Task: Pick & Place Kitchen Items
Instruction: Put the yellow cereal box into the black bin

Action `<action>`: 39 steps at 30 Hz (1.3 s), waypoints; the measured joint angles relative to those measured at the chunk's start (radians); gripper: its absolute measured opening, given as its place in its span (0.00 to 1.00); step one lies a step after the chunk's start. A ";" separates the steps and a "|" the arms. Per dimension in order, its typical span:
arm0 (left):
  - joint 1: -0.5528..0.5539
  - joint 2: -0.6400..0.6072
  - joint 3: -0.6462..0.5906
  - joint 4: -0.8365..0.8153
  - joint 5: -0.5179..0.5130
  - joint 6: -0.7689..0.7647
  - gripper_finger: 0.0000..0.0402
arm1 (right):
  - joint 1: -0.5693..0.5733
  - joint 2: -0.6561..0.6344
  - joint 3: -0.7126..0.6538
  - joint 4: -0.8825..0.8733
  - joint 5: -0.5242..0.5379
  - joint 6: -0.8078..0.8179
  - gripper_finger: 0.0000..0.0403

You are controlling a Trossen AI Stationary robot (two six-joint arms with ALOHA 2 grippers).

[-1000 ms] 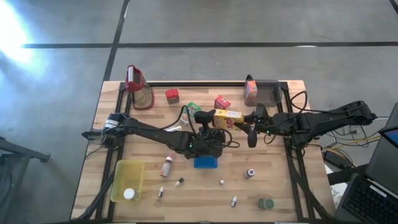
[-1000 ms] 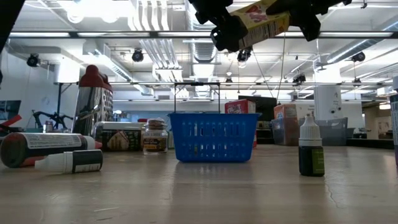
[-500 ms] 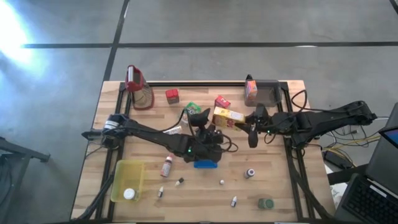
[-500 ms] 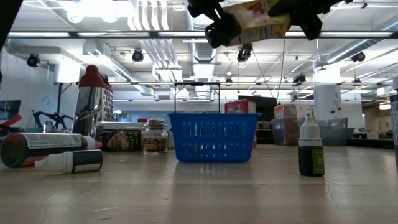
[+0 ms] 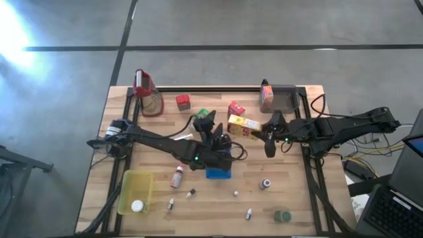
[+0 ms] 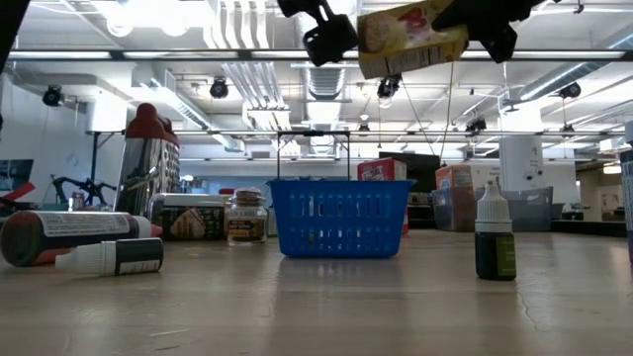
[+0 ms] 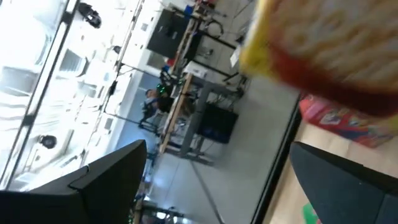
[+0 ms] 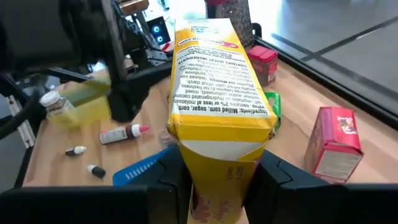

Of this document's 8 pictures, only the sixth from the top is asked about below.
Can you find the orange cereal box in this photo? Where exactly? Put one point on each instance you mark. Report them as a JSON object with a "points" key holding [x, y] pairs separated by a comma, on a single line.
{"points": [[452, 177]]}

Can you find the black food colouring dropper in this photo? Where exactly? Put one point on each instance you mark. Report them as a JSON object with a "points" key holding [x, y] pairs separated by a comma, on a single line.
{"points": [[128, 257]]}

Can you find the Apple Jacks cereal box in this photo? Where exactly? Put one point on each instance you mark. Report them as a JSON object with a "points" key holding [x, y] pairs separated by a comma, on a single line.
{"points": [[271, 222]]}

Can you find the red flat bar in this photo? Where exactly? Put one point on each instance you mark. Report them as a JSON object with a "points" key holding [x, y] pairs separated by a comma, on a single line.
{"points": [[22, 191]]}

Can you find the dark wall screen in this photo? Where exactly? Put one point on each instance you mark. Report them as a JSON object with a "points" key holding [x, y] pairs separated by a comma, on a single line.
{"points": [[15, 170]]}

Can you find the black overhead crossbar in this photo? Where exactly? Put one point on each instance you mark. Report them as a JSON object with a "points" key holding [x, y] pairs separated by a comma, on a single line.
{"points": [[198, 55]]}

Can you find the green food colouring dropper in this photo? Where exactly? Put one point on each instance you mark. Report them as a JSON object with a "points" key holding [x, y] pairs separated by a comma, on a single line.
{"points": [[494, 252]]}

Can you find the small glass spice jar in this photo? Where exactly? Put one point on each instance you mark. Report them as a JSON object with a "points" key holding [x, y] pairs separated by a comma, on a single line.
{"points": [[247, 222]]}

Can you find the red food colouring bottle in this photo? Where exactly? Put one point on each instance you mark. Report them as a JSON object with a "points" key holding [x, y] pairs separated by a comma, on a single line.
{"points": [[74, 232]]}

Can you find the blue plastic basket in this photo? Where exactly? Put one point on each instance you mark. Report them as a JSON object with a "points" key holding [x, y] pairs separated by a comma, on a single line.
{"points": [[341, 222]]}

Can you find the large black monitor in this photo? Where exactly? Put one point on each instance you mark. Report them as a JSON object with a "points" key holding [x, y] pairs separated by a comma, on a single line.
{"points": [[423, 173]]}

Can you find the smoked paprika tin red lid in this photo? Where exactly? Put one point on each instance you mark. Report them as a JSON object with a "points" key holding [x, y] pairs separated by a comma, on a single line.
{"points": [[226, 191]]}

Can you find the black metal stand frame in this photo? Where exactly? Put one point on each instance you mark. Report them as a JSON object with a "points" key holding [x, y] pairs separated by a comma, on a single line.
{"points": [[314, 133]]}

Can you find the black table frame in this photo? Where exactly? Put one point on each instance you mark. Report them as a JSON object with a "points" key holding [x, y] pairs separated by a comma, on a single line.
{"points": [[588, 228]]}

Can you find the Froot Loops cereal box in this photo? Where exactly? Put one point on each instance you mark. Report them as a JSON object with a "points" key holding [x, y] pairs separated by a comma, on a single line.
{"points": [[381, 170]]}

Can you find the black ceiling spotlight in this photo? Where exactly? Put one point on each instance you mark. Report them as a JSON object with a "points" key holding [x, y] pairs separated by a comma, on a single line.
{"points": [[389, 85], [476, 124], [219, 88], [52, 95], [570, 90]]}

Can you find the clear box of snack boxes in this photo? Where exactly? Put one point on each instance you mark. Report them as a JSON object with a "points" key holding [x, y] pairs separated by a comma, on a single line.
{"points": [[529, 207]]}

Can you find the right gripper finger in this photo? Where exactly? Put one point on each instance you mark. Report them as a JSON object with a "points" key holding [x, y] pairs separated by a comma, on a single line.
{"points": [[331, 39], [494, 29]]}

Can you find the yellow Corn Pops box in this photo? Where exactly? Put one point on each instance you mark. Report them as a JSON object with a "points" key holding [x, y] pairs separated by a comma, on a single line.
{"points": [[405, 44]]}

